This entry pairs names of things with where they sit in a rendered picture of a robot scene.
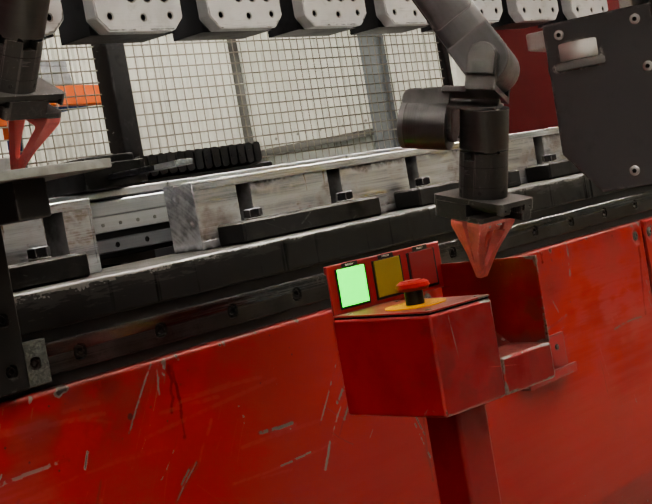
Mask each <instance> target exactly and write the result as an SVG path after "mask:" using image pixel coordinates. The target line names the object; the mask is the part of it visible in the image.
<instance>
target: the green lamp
mask: <svg viewBox="0 0 652 504"><path fill-rule="evenodd" d="M337 277H338V283H339V288H340V294H341V300H342V306H343V307H347V306H350V305H354V304H358V303H362V302H366V301H369V300H370V298H369V293H368V287H367V281H366V275H365V269H364V264H361V265H356V266H352V267H348V268H344V269H339V270H337Z"/></svg>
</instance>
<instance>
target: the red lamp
mask: <svg viewBox="0 0 652 504"><path fill-rule="evenodd" d="M408 258H409V264H410V269H411V275H412V279H417V278H424V279H426V280H428V281H429V283H430V284H433V283H437V282H438V279H437V273H436V267H435V261H434V255H433V249H432V248H428V249H424V250H420V251H416V252H411V253H408ZM430 284H429V285H430Z"/></svg>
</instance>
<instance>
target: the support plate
mask: <svg viewBox="0 0 652 504"><path fill-rule="evenodd" d="M109 167H112V165H111V159H110V158H102V159H94V160H86V161H78V162H69V163H61V164H53V165H45V166H37V167H29V168H21V169H12V170H4V171H0V184H3V183H7V182H12V181H18V180H26V179H34V178H41V177H43V178H45V182H46V181H50V180H55V179H59V178H64V177H68V176H73V175H78V174H82V173H87V172H91V171H96V170H100V169H105V168H109Z"/></svg>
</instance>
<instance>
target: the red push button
mask: <svg viewBox="0 0 652 504"><path fill-rule="evenodd" d="M429 284H430V283H429V281H428V280H426V279H424V278H417V279H410V280H405V281H401V282H399V283H398V284H397V285H396V291H397V292H398V293H404V296H405V302H406V306H412V305H419V304H423V303H425V300H424V294H423V289H426V288H428V287H429Z"/></svg>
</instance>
